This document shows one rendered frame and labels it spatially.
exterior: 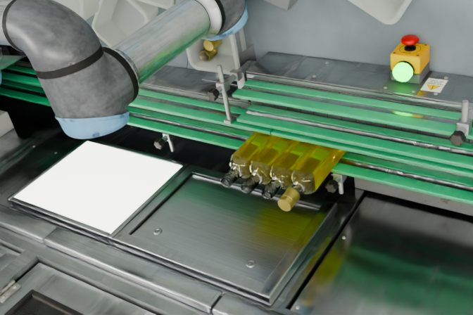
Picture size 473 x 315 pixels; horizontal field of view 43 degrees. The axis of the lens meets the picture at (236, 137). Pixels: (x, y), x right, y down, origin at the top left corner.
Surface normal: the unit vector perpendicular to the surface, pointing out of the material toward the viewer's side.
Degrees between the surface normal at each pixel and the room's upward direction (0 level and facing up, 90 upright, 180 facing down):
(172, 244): 91
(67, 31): 77
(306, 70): 90
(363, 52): 0
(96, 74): 86
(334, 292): 90
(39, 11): 70
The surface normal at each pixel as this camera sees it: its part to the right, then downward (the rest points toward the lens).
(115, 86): 0.81, 0.01
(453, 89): -0.16, -0.83
